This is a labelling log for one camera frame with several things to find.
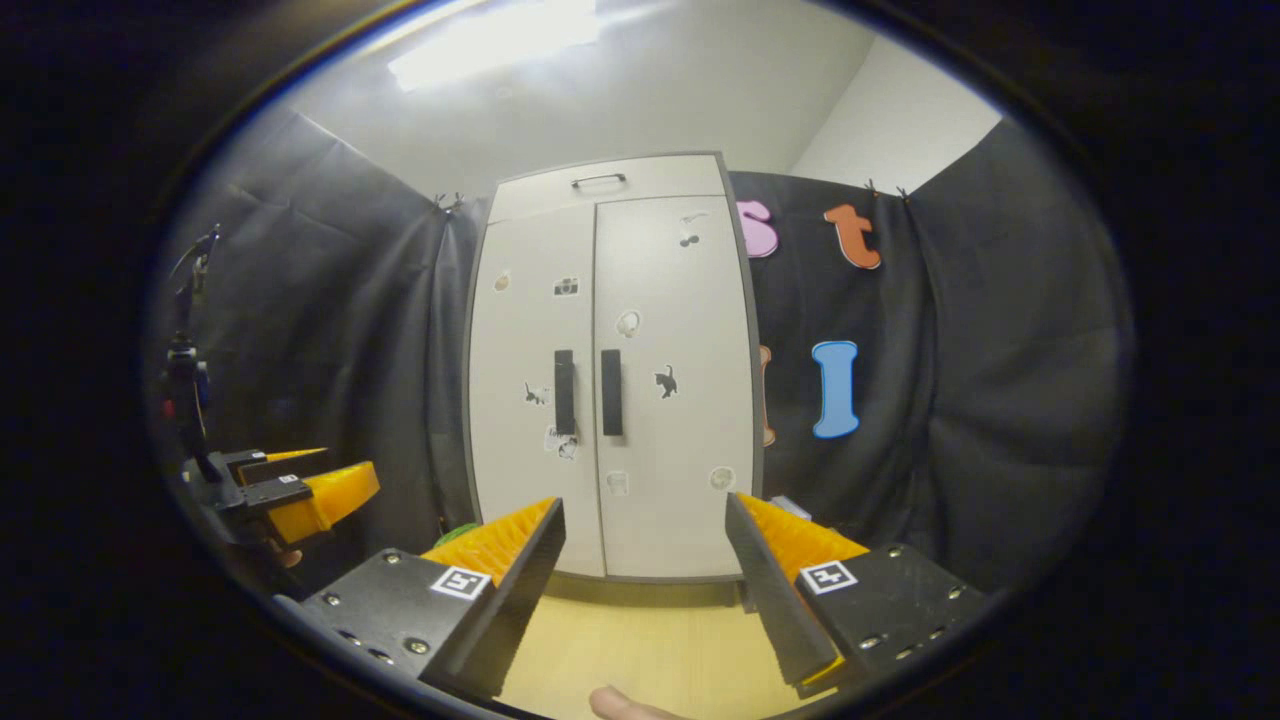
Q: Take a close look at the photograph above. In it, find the white cabinet door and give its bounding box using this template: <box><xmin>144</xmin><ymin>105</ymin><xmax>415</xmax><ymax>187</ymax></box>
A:
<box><xmin>467</xmin><ymin>202</ymin><xmax>607</xmax><ymax>580</ymax></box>
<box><xmin>592</xmin><ymin>194</ymin><xmax>759</xmax><ymax>582</ymax></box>

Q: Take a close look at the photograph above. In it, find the black door handle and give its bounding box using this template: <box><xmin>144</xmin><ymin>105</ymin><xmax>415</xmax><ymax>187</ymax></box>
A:
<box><xmin>599</xmin><ymin>348</ymin><xmax>625</xmax><ymax>438</ymax></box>
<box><xmin>553</xmin><ymin>348</ymin><xmax>578</xmax><ymax>437</ymax></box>

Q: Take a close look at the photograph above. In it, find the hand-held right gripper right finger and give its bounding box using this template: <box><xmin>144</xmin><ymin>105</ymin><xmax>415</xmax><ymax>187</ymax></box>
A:
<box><xmin>725</xmin><ymin>491</ymin><xmax>993</xmax><ymax>700</ymax></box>

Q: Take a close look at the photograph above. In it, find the white shoe cabinet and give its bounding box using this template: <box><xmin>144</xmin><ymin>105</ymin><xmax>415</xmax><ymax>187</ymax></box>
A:
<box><xmin>465</xmin><ymin>152</ymin><xmax>767</xmax><ymax>584</ymax></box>

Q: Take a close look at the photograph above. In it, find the black backdrop cloth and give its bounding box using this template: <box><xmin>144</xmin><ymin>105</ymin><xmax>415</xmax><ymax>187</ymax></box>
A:
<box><xmin>150</xmin><ymin>105</ymin><xmax>1137</xmax><ymax>593</ymax></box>

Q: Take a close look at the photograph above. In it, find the white cabinet drawer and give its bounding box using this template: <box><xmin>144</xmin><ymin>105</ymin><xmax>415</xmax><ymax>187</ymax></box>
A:
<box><xmin>486</xmin><ymin>154</ymin><xmax>730</xmax><ymax>224</ymax></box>

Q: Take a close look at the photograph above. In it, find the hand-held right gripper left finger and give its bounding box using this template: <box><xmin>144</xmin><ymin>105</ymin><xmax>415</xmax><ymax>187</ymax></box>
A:
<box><xmin>272</xmin><ymin>497</ymin><xmax>567</xmax><ymax>702</ymax></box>

